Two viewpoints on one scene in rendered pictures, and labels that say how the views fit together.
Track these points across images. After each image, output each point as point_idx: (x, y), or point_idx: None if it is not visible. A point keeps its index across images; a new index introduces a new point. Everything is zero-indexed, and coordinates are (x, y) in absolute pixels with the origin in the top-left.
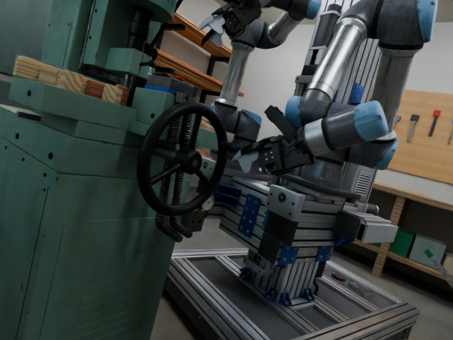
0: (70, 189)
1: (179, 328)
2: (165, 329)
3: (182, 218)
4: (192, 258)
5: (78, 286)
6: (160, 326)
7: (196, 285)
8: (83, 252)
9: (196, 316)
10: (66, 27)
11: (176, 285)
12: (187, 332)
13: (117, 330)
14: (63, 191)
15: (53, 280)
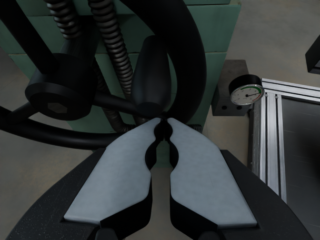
0: (35, 68)
1: (241, 152)
2: (228, 147)
3: (214, 96)
4: (290, 97)
5: (104, 129)
6: (225, 143)
7: (261, 137)
8: (92, 113)
9: (250, 159)
10: None
11: (254, 118)
12: (245, 160)
13: (156, 152)
14: (30, 70)
15: (79, 124)
